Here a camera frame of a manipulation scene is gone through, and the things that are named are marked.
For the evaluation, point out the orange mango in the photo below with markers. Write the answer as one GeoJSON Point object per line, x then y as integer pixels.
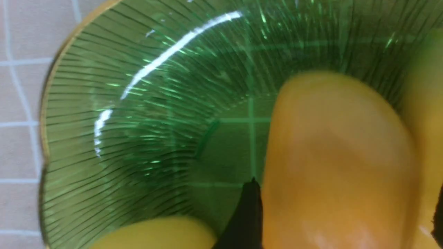
{"type": "Point", "coordinates": [340, 171]}

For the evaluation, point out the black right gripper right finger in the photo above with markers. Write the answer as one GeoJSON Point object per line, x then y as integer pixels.
{"type": "Point", "coordinates": [437, 232]}

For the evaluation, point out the yellow lemon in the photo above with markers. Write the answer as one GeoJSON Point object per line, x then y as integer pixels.
{"type": "Point", "coordinates": [167, 232]}

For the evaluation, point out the green glass leaf plate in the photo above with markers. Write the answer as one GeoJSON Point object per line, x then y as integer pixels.
{"type": "Point", "coordinates": [162, 107]}

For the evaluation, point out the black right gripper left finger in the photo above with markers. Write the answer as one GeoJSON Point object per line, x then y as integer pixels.
{"type": "Point", "coordinates": [244, 229]}

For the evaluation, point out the yellow banana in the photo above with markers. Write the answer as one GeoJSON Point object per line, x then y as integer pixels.
{"type": "Point", "coordinates": [423, 114]}

